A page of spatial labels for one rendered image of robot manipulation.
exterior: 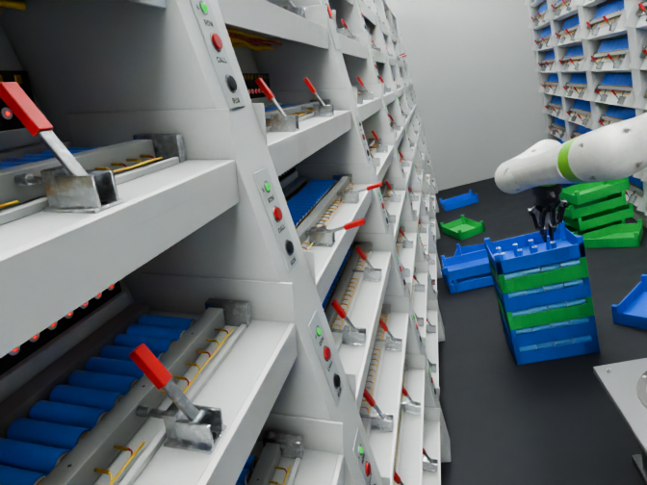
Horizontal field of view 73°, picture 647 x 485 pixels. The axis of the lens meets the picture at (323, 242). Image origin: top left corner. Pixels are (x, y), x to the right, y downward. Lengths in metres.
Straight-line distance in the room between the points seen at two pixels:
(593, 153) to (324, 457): 0.85
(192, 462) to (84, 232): 0.19
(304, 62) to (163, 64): 0.70
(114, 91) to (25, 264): 0.30
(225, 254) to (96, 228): 0.23
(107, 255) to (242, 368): 0.20
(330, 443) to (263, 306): 0.20
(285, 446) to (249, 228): 0.28
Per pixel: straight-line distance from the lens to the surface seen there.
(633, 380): 1.38
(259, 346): 0.47
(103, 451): 0.38
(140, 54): 0.50
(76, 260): 0.29
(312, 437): 0.61
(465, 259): 2.70
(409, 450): 1.14
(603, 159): 1.12
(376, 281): 1.03
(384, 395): 0.99
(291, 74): 1.17
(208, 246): 0.51
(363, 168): 1.15
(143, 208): 0.33
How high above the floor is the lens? 1.15
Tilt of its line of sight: 16 degrees down
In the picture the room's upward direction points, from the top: 18 degrees counter-clockwise
